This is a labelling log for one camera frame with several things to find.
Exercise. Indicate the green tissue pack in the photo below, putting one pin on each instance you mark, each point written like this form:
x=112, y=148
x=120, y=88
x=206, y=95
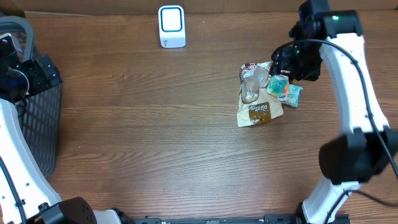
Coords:
x=277, y=84

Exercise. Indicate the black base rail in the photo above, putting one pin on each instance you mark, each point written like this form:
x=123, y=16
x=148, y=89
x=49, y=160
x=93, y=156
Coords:
x=217, y=220

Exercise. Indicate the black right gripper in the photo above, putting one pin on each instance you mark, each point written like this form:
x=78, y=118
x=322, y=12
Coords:
x=282, y=64

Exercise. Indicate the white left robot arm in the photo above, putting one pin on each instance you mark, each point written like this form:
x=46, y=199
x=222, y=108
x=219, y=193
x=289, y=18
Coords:
x=25, y=192

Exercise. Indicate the teal wet wipes pack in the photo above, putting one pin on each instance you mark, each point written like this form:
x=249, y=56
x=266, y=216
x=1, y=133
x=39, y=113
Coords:
x=293, y=95

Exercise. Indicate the beige brown snack bag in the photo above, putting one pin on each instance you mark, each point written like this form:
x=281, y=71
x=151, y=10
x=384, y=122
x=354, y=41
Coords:
x=256, y=106

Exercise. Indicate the white barcode scanner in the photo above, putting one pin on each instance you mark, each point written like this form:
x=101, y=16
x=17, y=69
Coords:
x=172, y=26

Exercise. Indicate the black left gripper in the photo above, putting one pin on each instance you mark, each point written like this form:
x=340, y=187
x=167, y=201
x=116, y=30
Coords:
x=43, y=74

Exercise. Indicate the grey plastic mesh basket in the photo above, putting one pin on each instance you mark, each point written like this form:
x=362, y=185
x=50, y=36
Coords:
x=39, y=115

